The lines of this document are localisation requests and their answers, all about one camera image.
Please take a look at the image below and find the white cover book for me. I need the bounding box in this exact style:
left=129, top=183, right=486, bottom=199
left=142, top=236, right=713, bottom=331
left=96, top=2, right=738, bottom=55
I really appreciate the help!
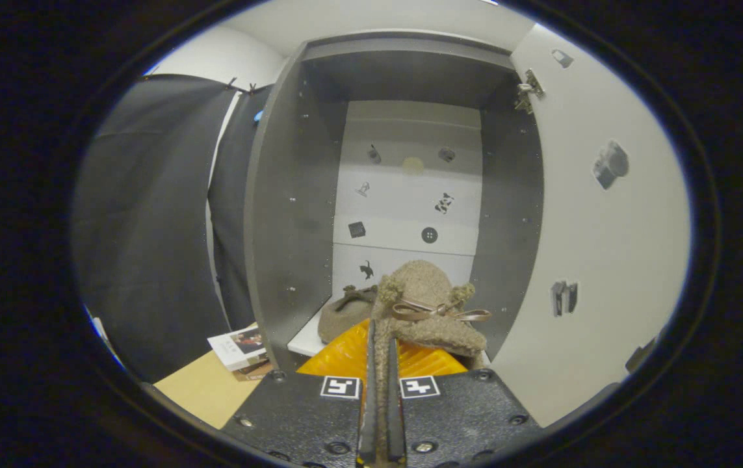
left=207, top=326, right=269, bottom=372

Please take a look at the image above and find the grey shoe cabinet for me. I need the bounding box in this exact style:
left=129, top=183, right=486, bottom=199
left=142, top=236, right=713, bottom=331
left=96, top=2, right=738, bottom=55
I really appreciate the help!
left=243, top=29, right=544, bottom=374

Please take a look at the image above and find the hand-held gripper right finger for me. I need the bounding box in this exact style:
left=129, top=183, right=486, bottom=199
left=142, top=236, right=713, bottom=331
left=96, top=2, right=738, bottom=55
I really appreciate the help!
left=387, top=335, right=544, bottom=467

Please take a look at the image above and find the black backdrop cloth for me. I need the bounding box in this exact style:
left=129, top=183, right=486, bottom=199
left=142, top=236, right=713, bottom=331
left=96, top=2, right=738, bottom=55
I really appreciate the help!
left=72, top=73, right=274, bottom=384

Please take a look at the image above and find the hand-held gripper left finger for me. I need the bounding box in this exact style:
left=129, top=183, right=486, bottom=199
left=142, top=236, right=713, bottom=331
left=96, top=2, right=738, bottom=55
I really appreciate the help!
left=220, top=318, right=377, bottom=467

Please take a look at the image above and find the white shoe cabinet door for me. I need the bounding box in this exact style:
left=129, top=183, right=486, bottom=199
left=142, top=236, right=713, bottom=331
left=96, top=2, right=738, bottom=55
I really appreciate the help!
left=488, top=23, right=692, bottom=430

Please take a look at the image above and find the metal door hinge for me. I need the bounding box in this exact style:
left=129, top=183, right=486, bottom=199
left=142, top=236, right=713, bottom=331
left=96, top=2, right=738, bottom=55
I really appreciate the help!
left=515, top=68, right=545, bottom=114

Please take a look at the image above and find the brown book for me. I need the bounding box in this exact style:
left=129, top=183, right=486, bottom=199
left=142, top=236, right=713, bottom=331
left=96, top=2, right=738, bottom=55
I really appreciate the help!
left=233, top=361, right=274, bottom=382

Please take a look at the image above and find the brown fuzzy shoe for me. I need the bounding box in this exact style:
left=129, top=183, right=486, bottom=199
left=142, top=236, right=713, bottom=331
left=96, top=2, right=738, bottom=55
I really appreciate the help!
left=317, top=285, right=380, bottom=345
left=371, top=260, right=493, bottom=465

